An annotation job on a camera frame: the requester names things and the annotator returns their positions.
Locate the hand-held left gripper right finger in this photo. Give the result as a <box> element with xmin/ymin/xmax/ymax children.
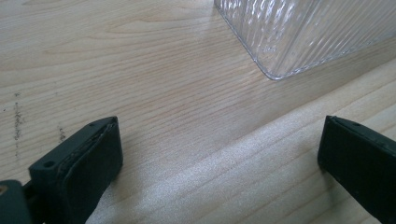
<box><xmin>317</xmin><ymin>115</ymin><xmax>396</xmax><ymax>224</ymax></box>

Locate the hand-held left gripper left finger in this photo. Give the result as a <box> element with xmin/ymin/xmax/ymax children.
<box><xmin>28</xmin><ymin>116</ymin><xmax>124</xmax><ymax>224</ymax></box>

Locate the clear ribbed plastic container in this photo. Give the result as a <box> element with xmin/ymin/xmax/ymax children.
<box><xmin>213</xmin><ymin>0</ymin><xmax>396</xmax><ymax>81</ymax></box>

